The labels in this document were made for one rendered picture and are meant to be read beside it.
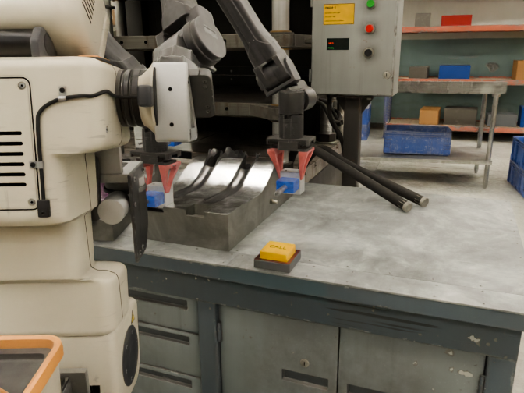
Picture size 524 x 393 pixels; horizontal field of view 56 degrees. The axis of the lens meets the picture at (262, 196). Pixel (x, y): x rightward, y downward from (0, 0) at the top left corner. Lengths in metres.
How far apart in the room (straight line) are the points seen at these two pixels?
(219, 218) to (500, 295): 0.59
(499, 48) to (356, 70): 5.98
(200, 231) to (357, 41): 0.98
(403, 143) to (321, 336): 3.83
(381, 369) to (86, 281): 0.65
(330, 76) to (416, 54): 5.87
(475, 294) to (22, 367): 0.76
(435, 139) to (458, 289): 3.87
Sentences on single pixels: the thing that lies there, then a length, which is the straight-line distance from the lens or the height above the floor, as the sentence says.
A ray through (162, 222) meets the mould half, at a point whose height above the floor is 0.85.
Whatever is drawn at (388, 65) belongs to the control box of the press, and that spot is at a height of 1.18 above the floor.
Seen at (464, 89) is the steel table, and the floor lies 0.87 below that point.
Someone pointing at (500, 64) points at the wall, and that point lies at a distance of 7.76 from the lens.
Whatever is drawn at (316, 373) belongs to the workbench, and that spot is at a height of 0.54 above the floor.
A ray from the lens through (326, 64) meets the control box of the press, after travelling 1.87.
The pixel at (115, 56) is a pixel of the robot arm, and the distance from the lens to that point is 1.18.
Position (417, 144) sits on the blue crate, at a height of 0.35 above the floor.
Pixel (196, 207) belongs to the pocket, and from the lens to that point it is 1.20.
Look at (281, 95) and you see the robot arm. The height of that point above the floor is 1.14.
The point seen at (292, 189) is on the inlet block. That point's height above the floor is 0.93.
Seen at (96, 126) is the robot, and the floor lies 1.15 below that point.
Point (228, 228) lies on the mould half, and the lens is 1.12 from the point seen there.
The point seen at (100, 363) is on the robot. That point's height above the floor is 0.76.
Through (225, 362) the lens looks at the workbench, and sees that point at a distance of 1.29.
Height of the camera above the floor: 1.25
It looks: 17 degrees down
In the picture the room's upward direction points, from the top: 1 degrees counter-clockwise
